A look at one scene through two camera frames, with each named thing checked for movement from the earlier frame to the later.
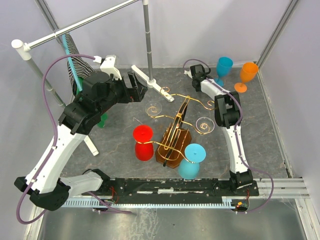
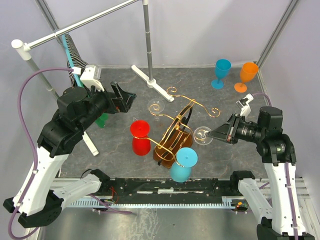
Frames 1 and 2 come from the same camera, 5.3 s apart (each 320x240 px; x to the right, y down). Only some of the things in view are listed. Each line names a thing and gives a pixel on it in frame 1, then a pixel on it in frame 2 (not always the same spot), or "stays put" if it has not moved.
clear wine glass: x=205 y=125 -> x=200 y=137
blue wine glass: x=224 y=67 stays put
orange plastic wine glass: x=248 y=72 stays put
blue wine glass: x=189 y=166 -> x=180 y=170
